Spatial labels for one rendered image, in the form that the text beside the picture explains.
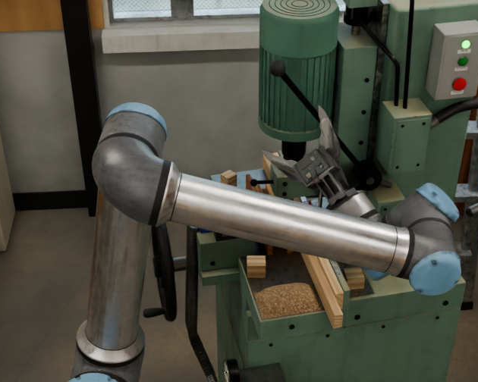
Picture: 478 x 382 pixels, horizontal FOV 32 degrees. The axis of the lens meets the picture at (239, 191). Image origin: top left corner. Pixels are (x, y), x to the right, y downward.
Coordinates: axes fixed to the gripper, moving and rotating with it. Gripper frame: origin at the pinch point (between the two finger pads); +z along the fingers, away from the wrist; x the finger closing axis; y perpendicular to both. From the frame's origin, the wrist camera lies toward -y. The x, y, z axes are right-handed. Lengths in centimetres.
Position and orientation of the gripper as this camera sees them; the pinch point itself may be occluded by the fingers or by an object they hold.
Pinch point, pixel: (290, 127)
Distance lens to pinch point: 177.5
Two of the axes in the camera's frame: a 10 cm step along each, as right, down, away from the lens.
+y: -3.0, -0.7, -9.5
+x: -7.8, 5.9, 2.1
